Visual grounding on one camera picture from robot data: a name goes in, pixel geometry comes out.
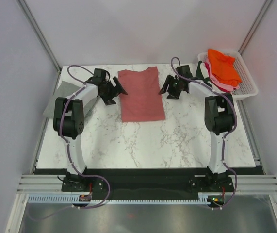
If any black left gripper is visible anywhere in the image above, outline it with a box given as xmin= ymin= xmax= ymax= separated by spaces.
xmin=100 ymin=77 xmax=127 ymax=106

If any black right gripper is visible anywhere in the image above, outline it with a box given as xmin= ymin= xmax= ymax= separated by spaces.
xmin=159 ymin=74 xmax=182 ymax=100

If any salmon pink t shirt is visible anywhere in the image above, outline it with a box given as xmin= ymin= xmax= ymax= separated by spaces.
xmin=118 ymin=67 xmax=165 ymax=123

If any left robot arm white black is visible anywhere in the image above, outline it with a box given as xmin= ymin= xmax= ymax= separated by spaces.
xmin=53 ymin=65 xmax=128 ymax=192

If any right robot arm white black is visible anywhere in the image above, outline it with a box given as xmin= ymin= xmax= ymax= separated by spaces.
xmin=159 ymin=65 xmax=237 ymax=192

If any dark green white garment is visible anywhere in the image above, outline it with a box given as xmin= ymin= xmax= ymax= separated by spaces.
xmin=194 ymin=61 xmax=212 ymax=88

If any magenta red t shirt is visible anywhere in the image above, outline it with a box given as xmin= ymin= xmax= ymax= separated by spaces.
xmin=205 ymin=62 xmax=233 ymax=96

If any folded grey t shirt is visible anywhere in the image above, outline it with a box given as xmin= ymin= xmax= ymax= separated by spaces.
xmin=42 ymin=80 xmax=98 ymax=120

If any orange t shirt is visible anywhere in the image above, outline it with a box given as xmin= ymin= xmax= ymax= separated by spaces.
xmin=208 ymin=49 xmax=242 ymax=88

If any light pink t shirt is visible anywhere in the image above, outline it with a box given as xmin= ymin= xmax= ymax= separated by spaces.
xmin=206 ymin=60 xmax=240 ymax=94

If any white plastic laundry basket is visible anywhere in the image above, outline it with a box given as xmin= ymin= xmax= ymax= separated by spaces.
xmin=197 ymin=50 xmax=258 ymax=101

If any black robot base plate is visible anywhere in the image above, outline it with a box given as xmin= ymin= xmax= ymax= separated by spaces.
xmin=33 ymin=166 xmax=233 ymax=201

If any white slotted cable duct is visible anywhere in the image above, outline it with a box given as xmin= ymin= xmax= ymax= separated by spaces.
xmin=27 ymin=194 xmax=224 ymax=204

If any left aluminium frame post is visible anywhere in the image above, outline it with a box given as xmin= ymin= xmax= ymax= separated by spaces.
xmin=16 ymin=0 xmax=62 ymax=74

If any aluminium frame post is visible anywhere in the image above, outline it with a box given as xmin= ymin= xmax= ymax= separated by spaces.
xmin=16 ymin=0 xmax=62 ymax=74
xmin=238 ymin=0 xmax=274 ymax=55

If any right aluminium frame post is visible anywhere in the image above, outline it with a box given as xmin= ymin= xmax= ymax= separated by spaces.
xmin=238 ymin=0 xmax=274 ymax=55

